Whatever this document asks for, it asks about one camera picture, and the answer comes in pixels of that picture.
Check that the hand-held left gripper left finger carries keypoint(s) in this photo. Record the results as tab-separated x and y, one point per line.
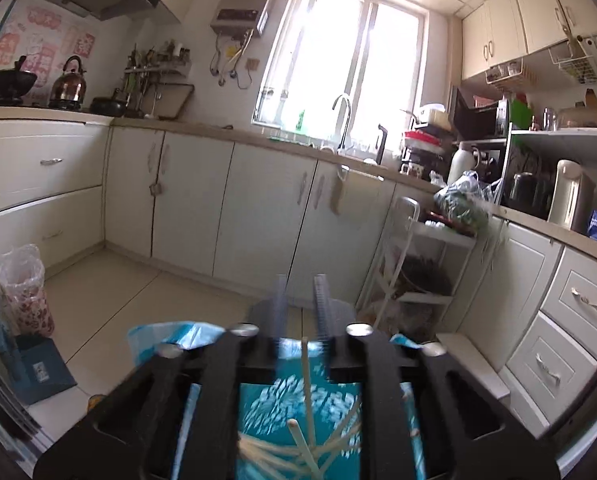
198	400

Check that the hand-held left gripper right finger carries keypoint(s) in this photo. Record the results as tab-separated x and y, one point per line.
388	400

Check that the single pale chopstick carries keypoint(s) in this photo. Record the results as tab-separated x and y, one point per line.
308	400

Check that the blue perforated plastic basket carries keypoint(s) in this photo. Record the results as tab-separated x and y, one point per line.
278	410

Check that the bundle of wooden chopsticks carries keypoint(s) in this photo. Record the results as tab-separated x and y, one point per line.
268	452

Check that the orange patterned slipper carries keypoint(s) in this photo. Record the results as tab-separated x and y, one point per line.
96	400

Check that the blue cardboard box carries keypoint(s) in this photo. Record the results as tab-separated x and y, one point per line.
43	370

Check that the white trolley rack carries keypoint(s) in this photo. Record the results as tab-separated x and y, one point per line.
446	236

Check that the white panelled drawer cabinets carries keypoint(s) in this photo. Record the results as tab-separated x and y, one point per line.
528	285

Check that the white base cabinets with doors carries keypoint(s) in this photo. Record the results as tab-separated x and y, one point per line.
258	210

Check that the clear flowered plastic bag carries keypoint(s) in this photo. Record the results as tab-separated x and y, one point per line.
26	295

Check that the bag of green vegetables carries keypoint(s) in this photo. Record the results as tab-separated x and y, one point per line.
461	205

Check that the white jug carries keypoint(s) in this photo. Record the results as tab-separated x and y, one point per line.
461	165

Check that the white drawer cabinet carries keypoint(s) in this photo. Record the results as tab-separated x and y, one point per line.
43	205

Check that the black kettle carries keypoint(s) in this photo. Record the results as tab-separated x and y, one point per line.
523	189

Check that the black tap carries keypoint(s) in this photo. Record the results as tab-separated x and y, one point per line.
382	142

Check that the red lidded pot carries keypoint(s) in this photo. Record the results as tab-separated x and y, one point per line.
426	142

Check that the cream electric thermos pot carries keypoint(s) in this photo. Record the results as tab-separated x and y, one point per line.
568	195

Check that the black microwave oven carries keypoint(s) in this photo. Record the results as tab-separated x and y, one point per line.
473	120

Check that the chrome faucet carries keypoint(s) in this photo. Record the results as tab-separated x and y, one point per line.
347	110

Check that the green bottle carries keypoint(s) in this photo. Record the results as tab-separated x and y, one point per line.
300	120

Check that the black frying pan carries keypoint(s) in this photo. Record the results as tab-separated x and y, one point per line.
107	106

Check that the green plastic board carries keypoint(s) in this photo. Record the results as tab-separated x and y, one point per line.
520	114

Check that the metal counter shelf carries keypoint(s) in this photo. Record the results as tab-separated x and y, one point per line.
558	132

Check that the metal kettle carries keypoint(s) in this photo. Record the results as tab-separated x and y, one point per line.
68	87

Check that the glass dome cover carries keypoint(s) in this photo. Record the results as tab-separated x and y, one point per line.
581	116

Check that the kitchen window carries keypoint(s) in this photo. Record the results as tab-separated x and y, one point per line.
338	60

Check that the black wok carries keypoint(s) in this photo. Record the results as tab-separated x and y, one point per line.
11	85

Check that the dark sliding door frame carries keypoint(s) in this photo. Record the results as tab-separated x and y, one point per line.
3	385

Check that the wall utensil rack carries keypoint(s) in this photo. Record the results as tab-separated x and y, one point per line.
153	67

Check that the white wall cabinets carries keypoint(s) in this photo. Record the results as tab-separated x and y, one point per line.
503	25

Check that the wall water heater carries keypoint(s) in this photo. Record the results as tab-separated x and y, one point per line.
243	5

